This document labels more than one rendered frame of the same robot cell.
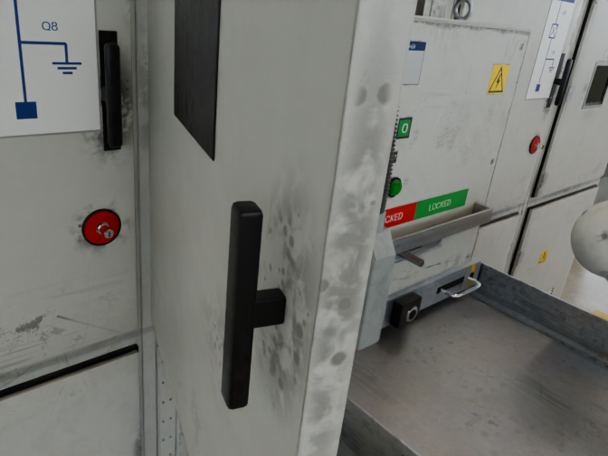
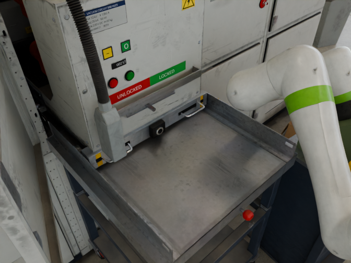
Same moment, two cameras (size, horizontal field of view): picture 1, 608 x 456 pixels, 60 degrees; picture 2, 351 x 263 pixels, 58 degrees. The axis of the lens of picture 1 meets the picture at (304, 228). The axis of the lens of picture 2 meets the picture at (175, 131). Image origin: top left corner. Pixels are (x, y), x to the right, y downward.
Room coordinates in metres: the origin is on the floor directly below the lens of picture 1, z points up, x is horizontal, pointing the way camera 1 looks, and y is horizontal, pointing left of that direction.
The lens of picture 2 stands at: (-0.03, -0.31, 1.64)
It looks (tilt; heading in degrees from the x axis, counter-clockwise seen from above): 41 degrees down; 2
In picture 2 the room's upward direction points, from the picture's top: 1 degrees counter-clockwise
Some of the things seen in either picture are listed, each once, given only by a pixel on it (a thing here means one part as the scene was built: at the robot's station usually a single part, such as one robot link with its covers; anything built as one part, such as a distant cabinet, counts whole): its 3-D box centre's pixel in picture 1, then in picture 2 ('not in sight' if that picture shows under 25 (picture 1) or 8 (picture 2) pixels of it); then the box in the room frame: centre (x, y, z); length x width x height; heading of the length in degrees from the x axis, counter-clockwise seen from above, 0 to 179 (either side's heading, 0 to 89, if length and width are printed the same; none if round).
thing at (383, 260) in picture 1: (358, 282); (109, 131); (0.65, -0.09, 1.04); 0.08 x 0.05 x 0.17; 44
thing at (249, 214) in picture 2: not in sight; (245, 213); (0.54, -0.49, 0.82); 0.04 x 0.03 x 0.03; 44
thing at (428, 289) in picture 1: (390, 301); (151, 124); (0.86, -0.18, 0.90); 0.54 x 0.05 x 0.06; 134
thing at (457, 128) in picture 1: (423, 176); (149, 64); (0.85, -0.19, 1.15); 0.48 x 0.01 x 0.48; 134
